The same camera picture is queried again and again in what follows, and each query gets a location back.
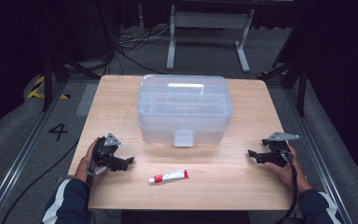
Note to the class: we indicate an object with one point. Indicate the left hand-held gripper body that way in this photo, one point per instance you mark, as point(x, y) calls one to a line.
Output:
point(104, 151)

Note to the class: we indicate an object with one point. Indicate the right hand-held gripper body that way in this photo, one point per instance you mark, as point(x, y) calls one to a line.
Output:
point(279, 149)

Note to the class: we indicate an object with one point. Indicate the red and white tube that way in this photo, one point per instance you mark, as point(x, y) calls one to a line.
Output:
point(169, 176)

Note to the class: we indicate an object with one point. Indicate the clear plastic storage box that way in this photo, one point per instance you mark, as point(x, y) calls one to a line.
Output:
point(185, 109)

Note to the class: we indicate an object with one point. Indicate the person's left hand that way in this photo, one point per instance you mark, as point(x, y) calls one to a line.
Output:
point(85, 161)

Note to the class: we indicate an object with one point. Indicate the person's right hand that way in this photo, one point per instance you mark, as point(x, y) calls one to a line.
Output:
point(287, 174)

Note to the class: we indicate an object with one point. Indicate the black metal stand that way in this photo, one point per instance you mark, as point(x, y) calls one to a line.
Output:
point(47, 84)
point(301, 90)

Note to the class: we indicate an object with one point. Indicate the metal floor rail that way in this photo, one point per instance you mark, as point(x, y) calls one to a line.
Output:
point(320, 155)
point(21, 158)

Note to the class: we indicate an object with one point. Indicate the grey metal desk frame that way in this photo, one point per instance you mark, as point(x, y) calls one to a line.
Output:
point(209, 20)

